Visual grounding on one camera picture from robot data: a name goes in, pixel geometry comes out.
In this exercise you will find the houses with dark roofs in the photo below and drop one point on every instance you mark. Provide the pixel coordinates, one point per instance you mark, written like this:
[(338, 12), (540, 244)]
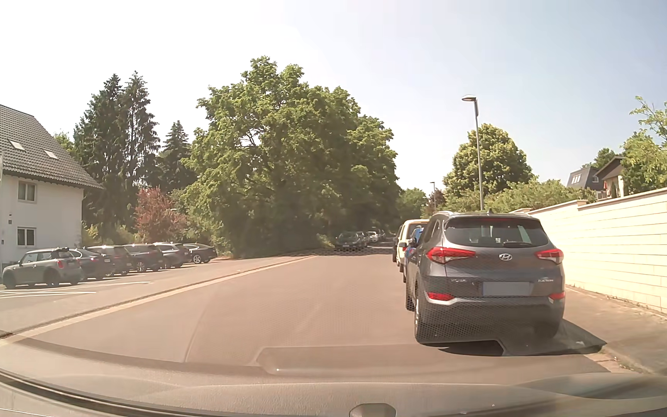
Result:
[(597, 176)]

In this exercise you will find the paved footway beside wall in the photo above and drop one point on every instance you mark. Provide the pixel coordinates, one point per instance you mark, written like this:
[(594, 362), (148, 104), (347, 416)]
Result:
[(629, 330)]

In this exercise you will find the green hedge behind wall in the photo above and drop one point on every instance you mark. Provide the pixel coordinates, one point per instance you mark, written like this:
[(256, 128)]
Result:
[(533, 194)]

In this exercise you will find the grey SUV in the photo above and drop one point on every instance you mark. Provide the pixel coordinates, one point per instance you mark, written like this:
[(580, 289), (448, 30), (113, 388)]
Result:
[(487, 278)]

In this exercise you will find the queue of parked cars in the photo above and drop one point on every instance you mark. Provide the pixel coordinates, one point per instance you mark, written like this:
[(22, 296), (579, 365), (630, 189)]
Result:
[(373, 235)]

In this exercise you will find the grey asphalt road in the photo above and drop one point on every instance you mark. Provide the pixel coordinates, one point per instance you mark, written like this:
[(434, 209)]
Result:
[(310, 301)]

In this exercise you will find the pale van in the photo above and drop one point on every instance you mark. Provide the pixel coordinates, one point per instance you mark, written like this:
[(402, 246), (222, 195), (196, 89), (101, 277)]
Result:
[(407, 231)]

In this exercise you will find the white house with dark roof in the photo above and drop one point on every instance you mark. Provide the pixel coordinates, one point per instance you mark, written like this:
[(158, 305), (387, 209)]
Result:
[(32, 197)]

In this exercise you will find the green tree behind wall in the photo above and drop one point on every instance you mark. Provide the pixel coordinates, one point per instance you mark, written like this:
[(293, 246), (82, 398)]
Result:
[(666, 150)]

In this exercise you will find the car's own bonnet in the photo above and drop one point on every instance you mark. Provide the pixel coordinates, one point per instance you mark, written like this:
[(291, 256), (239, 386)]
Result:
[(333, 394)]

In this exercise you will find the large green trees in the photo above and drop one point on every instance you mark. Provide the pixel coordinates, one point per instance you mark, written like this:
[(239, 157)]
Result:
[(275, 162)]

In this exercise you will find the white brick wall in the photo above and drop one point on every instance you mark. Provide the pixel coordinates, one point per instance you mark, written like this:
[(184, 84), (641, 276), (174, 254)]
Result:
[(629, 249)]

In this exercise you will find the red-leaved bush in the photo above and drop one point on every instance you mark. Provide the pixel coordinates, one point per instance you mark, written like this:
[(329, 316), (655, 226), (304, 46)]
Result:
[(157, 217)]

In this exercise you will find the parked dark car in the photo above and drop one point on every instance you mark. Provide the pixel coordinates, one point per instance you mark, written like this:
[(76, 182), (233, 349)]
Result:
[(349, 240)]

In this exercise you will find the row of parked dark cars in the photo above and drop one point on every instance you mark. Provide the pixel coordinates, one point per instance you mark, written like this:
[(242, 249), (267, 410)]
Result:
[(107, 260)]

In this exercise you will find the round green tree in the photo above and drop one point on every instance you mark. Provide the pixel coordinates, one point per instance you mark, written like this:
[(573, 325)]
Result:
[(487, 165)]

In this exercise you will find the small distant lamp post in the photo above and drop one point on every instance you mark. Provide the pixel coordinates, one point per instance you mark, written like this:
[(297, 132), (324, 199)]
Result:
[(433, 196)]

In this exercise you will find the tall grey lamp post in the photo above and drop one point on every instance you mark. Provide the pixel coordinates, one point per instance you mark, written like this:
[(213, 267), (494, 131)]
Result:
[(477, 156)]

